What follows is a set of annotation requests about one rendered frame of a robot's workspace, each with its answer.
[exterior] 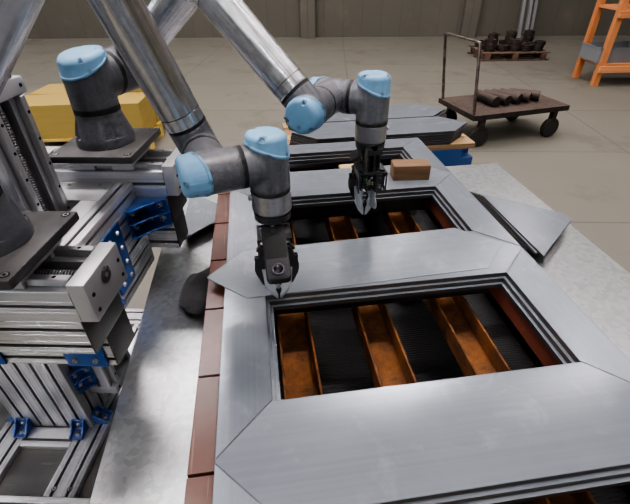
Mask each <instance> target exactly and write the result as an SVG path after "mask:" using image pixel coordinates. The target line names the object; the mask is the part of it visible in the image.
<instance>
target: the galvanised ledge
mask: <svg viewBox="0 0 630 504"><path fill-rule="evenodd" d="M214 225H215V223H214V224H212V225H210V226H209V227H207V228H205V229H203V230H202V231H200V232H198V233H196V234H194V235H193V236H191V237H189V238H187V239H186V240H184V242H183V244H182V245H181V247H180V248H167V247H161V251H160V254H159V258H158V261H157V265H156V269H155V272H154V276H153V279H152V283H151V286H150V290H149V293H148V297H147V300H146V304H145V307H144V311H143V315H142V318H141V322H140V325H139V329H138V332H137V336H136V339H135V343H134V346H133V350H132V353H131V357H130V361H129V364H128V368H127V371H126V375H125V378H124V382H123V385H122V389H121V392H120V396H119V399H118V403H117V407H116V410H115V414H114V417H113V421H112V424H111V428H110V431H109V435H108V438H107V442H106V445H105V449H104V453H103V456H102V460H101V463H100V467H99V470H98V474H97V477H96V481H95V484H94V488H93V492H92V495H91V499H90V502H89V504H184V498H185V489H186V480H187V478H188V476H187V470H188V461H189V452H190V443H191V434H192V425H193V416H194V407H195V398H196V389H197V379H198V370H199V361H200V352H201V343H202V334H203V325H204V316H205V315H195V314H187V312H186V311H185V309H184V308H182V307H181V306H180V304H179V297H180V293H181V290H182V287H183V285H184V282H185V281H186V279H187V278H188V277H189V276H190V275H191V274H193V273H198V272H201V271H203V270H205V269H206V268H208V267H210V261H211V252H212V243H213V234H214Z"/></svg>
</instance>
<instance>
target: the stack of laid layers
mask: <svg viewBox="0 0 630 504"><path fill-rule="evenodd" d="M352 151H354V150H351V151H336V152H320V153H304V154H290V158H289V164H300V163H315V162H330V161H345V160H350V152H352ZM390 157H400V158H401V159H412V157H411V156H410V155H409V154H408V153H407V151H406V150H405V149H404V148H403V147H398V148H383V155H381V157H380V158H390ZM423 198H432V199H433V201H434V202H435V203H436V205H437V206H438V207H439V209H440V210H441V211H442V212H443V214H444V215H445V216H446V218H447V219H448V220H449V222H450V223H451V224H452V225H453V227H454V228H457V229H460V230H463V231H467V232H470V233H473V234H477V235H480V236H483V237H486V238H490V239H493V240H496V241H499V242H502V245H501V247H500V249H499V250H498V252H497V254H496V256H495V257H494V259H493V261H492V263H491V264H490V266H489V268H485V269H477V270H469V271H462V272H454V273H446V274H438V275H430V276H422V277H414V278H407V279H399V280H391V281H383V282H375V283H367V284H359V285H352V286H344V287H336V288H328V289H320V290H312V291H304V292H295V293H287V294H285V295H284V296H283V297H282V298H276V297H275V296H273V295H271V296H265V297H266V308H267V324H268V339H269V355H270V371H271V387H272V401H276V400H281V395H280V383H279V371H278V359H277V347H276V334H275V322H274V311H277V310H286V309H296V308H306V307H315V306H325V305H335V304H344V303H354V302H364V301H373V300H383V299H392V298H402V297H412V296H421V295H431V294H441V293H450V292H460V291H470V290H479V289H489V288H499V287H500V288H501V289H502V290H503V292H504V293H505V294H506V296H507V297H508V298H509V300H510V301H511V302H512V303H513V305H514V306H515V307H516V309H517V310H518V311H519V313H520V314H521V315H522V316H523V318H524V319H525V320H526V322H527V323H528V324H529V326H530V327H531V328H532V329H533V331H534V332H535V333H536V335H537V336H538V337H539V339H540V340H541V341H542V342H543V344H544V345H545V346H546V348H547V349H548V350H549V352H550V353H551V354H552V355H553V357H554V358H555V359H556V361H557V362H558V363H559V365H560V364H568V363H576V362H581V361H579V360H578V359H577V357H576V356H575V355H574V354H573V353H572V351H571V350H570V349H569V348H568V346H567V345H566V344H565V343H564V342H563V340H562V339H561V338H560V337H559V336H558V334H557V333H556V332H555V331H554V329H553V328H552V327H551V326H550V325H549V323H548V322H547V321H546V320H545V319H544V317H543V316H542V315H541V314H540V313H539V311H538V310H537V309H536V308H535V306H534V305H533V304H532V303H531V302H530V300H529V299H528V298H527V297H526V296H525V294H524V293H523V292H522V291H521V289H520V288H519V287H518V286H517V285H516V283H515V282H514V281H513V280H512V279H511V277H510V276H509V275H508V274H507V272H508V270H509V269H510V267H511V265H512V264H513V262H514V260H515V259H516V257H517V255H518V254H519V252H520V250H521V249H522V247H521V246H518V245H515V244H512V243H509V242H506V241H503V240H500V239H497V238H494V237H491V236H488V235H485V234H482V233H479V232H475V231H472V230H471V229H470V228H469V226H468V225H467V224H466V223H465V222H464V220H463V219H462V218H461V217H460V216H459V214H458V213H457V212H456V211H455V209H454V208H453V207H452V206H451V205H450V203H449V202H448V201H447V200H446V199H445V197H444V196H443V195H442V194H441V193H440V191H439V190H438V189H437V188H436V186H434V187H420V188H407V189H394V190H386V192H384V190H382V192H377V196H376V202H384V201H397V200H410V199H423ZM291 199H292V208H291V209H294V208H307V207H320V206H333V205H345V204H355V202H354V200H353V197H352V195H351V193H340V194H327V195H314V196H300V197H291ZM629 484H630V464H627V465H621V466H614V467H608V468H601V469H595V470H589V471H582V472H576V473H570V474H563V475H557V476H551V477H544V478H538V479H531V480H525V481H519V482H512V483H506V484H500V485H493V486H487V487H481V488H474V489H468V490H461V491H455V492H449V493H442V494H436V495H430V496H423V497H417V498H410V499H404V500H398V501H391V502H385V503H379V504H512V503H518V502H524V501H531V500H537V499H543V498H549V497H555V496H561V495H567V494H574V493H580V492H586V491H592V490H598V489H604V488H610V487H617V486H623V485H629Z"/></svg>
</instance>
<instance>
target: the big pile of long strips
mask: <svg viewBox="0 0 630 504"><path fill-rule="evenodd" d="M446 115H447V114H446V110H445V108H440V107H434V106H429V105H423V104H404V105H389V113H388V123H387V126H389V130H387V132H386V139H398V138H414V137H418V138H419V139H420V140H421V141H422V142H423V143H424V144H425V145H426V146H432V145H448V144H450V143H452V142H453V141H454V140H456V139H457V138H458V137H460V136H461V134H463V131H464V127H465V126H466V124H467V122H465V121H460V120H454V119H449V118H447V116H446ZM355 119H356V115H355V114H343V113H336V114H334V115H333V116H332V117H331V118H329V119H328V120H327V121H326V122H325V123H324V124H323V125H322V126H321V127H320V128H319V129H317V130H315V131H313V132H311V133H309V134H299V133H296V132H292V134H291V135H292V136H291V137H290V138H291V140H290V142H289V143H290V144H289V145H301V144H317V143H333V142H349V141H355V121H356V120H355Z"/></svg>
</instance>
